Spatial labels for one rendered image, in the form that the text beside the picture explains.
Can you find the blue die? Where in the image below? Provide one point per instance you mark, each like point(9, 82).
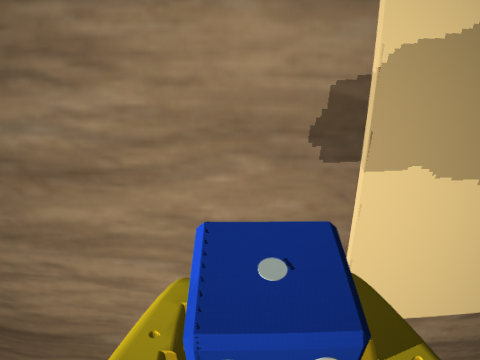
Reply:
point(272, 291)

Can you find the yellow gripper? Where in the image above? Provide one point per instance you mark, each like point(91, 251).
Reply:
point(158, 335)

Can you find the tan flat mat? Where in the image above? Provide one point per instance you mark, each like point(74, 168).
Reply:
point(415, 235)

